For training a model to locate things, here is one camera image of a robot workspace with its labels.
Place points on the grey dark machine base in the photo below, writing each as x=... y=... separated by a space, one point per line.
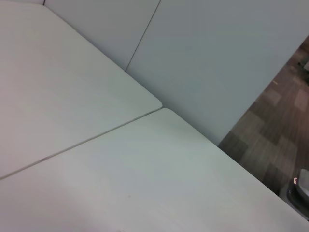
x=301 y=189

